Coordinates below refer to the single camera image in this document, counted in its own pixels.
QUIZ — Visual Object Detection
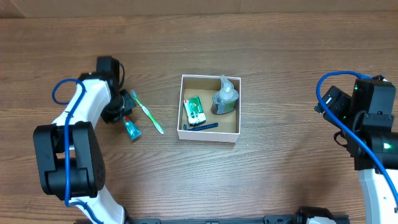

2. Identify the green toothbrush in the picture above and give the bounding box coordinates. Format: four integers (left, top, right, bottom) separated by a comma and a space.
131, 90, 164, 134

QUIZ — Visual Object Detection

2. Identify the Colgate toothpaste tube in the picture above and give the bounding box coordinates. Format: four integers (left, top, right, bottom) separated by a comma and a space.
123, 116, 141, 140

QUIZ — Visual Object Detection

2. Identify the blue disposable razor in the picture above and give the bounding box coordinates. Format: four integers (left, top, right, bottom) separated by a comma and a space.
183, 123, 219, 131

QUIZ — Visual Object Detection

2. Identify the green white soap bar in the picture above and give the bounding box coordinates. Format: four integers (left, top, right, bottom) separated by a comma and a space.
183, 96, 206, 126

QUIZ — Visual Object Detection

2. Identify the clear soap pump bottle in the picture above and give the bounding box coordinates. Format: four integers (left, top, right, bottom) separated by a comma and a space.
211, 75, 239, 115

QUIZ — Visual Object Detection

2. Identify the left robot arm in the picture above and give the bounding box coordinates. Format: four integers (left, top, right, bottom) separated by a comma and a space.
33, 56, 136, 223

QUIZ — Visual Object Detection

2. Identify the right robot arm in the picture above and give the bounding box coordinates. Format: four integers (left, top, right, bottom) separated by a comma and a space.
314, 71, 397, 223

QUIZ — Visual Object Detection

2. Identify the white cardboard box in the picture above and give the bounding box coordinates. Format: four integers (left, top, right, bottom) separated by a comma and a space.
177, 74, 241, 143

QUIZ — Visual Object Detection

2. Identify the right blue cable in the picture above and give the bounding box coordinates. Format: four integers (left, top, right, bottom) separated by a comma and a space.
315, 70, 398, 208

